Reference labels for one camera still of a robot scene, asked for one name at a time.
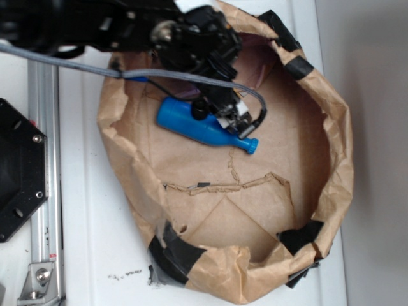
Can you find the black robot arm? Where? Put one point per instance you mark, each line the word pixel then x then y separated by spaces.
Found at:
pixel 63 29

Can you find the brown paper bag bin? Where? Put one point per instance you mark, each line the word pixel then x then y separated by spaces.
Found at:
pixel 217 219

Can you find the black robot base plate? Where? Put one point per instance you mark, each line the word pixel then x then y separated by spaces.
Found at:
pixel 23 170

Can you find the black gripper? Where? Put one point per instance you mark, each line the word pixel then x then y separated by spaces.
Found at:
pixel 201 42

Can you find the metal corner bracket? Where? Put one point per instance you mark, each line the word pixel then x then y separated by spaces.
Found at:
pixel 40 286

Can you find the blue plastic bottle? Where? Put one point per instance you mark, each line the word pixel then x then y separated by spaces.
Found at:
pixel 175 116

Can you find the aluminium extrusion rail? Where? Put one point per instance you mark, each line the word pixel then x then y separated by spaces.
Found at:
pixel 46 222

